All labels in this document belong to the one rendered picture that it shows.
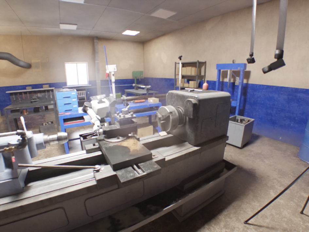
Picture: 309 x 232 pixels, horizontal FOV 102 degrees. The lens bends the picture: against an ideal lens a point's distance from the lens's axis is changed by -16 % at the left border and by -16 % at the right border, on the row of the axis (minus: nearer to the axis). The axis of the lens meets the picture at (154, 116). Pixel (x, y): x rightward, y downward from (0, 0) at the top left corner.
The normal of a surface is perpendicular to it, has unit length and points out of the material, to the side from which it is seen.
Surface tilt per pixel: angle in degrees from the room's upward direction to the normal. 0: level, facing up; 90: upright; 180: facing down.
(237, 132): 90
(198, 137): 90
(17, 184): 90
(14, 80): 90
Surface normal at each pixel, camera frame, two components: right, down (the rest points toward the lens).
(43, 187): 0.00, -0.96
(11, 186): 0.52, 0.23
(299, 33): -0.85, 0.15
